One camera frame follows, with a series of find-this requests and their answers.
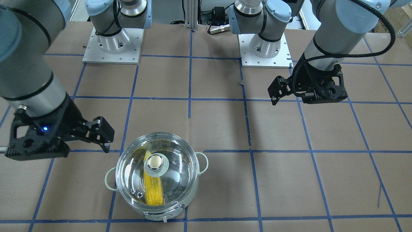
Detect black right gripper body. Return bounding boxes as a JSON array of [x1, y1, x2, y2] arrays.
[[61, 95, 115, 145]]

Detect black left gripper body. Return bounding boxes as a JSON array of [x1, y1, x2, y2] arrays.
[[268, 54, 315, 100]]

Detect glass pot lid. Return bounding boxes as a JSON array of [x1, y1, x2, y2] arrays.
[[115, 131, 198, 207]]

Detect yellow corn cob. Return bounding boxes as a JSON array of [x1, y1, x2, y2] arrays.
[[143, 150, 164, 206]]

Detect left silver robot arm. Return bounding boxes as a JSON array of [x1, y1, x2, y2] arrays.
[[229, 0, 410, 105]]

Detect pale green steel pot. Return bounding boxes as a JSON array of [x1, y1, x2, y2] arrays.
[[105, 131, 209, 223]]

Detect cardboard box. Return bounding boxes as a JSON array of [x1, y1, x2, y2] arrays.
[[371, 3, 412, 33]]

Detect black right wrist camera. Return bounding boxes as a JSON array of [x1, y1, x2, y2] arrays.
[[1, 108, 70, 160]]

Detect aluminium frame post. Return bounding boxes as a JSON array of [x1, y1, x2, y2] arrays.
[[183, 0, 200, 31]]

